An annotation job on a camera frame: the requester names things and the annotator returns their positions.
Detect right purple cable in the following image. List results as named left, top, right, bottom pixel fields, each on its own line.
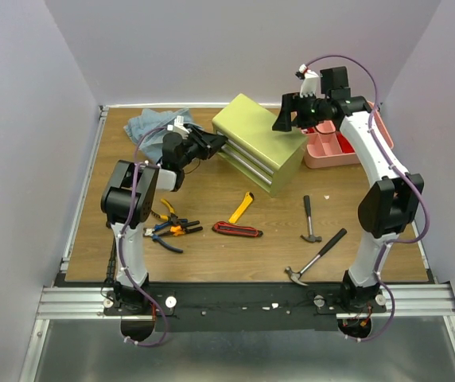
left=305, top=54, right=432, bottom=344

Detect red black utility knife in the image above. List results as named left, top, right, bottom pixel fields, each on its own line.
left=212, top=221, right=263, bottom=238

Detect orange black handled pliers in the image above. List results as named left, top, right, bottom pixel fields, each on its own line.
left=159, top=220, right=203, bottom=237

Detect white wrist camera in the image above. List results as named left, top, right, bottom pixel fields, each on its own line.
left=166, top=115, right=189, bottom=138
left=295, top=64, right=321, bottom=98

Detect red item in tray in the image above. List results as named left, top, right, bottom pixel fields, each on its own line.
left=337, top=133, right=355, bottom=154

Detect blue grey cloth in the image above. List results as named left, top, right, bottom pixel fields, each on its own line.
left=123, top=108, right=200, bottom=163

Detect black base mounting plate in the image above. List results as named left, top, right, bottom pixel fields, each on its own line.
left=101, top=282, right=387, bottom=333

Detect yellow handled pliers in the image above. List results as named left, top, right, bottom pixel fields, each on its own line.
left=150, top=197, right=189, bottom=227

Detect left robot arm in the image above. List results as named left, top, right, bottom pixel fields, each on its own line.
left=100, top=120, right=228, bottom=314

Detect pink divided organizer tray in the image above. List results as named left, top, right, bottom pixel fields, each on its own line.
left=302, top=107, right=394, bottom=169

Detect green metal tool chest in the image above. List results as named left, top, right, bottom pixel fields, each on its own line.
left=212, top=94, right=307, bottom=197

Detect small black claw hammer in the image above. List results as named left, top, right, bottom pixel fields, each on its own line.
left=301, top=195, right=322, bottom=243

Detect large black claw hammer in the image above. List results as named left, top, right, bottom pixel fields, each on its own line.
left=284, top=228, right=348, bottom=287

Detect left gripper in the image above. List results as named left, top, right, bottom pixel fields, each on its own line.
left=178, top=126, right=228, bottom=170

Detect blue handled pliers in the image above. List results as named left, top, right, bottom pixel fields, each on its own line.
left=142, top=219, right=189, bottom=255

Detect purple cable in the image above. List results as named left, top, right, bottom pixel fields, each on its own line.
left=305, top=54, right=432, bottom=344
left=118, top=126, right=173, bottom=349

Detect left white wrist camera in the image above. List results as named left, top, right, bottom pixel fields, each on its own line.
left=166, top=115, right=189, bottom=138

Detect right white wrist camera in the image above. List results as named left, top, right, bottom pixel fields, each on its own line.
left=295, top=64, right=321, bottom=98

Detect black t-handle tool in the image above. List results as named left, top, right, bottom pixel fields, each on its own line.
left=104, top=237, right=117, bottom=286

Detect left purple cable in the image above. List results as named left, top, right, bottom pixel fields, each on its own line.
left=118, top=126, right=173, bottom=349

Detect yellow utility knife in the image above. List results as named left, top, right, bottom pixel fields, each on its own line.
left=228, top=192, right=255, bottom=224

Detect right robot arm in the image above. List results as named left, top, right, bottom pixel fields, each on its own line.
left=272, top=64, right=424, bottom=312

